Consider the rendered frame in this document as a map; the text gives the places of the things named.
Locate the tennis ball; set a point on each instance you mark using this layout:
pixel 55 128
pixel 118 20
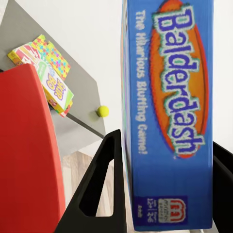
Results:
pixel 103 111

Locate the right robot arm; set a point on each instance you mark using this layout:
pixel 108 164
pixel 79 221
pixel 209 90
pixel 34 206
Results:
pixel 212 230

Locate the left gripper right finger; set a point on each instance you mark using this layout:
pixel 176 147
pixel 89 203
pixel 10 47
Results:
pixel 222 189

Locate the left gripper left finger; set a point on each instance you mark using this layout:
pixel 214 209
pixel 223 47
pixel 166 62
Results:
pixel 80 214

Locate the jigsaw puzzle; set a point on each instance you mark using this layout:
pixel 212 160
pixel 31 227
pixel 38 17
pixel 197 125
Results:
pixel 53 56

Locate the board game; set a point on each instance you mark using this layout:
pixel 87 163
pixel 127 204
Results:
pixel 57 93
pixel 166 64

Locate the desk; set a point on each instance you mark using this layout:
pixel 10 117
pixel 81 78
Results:
pixel 82 125

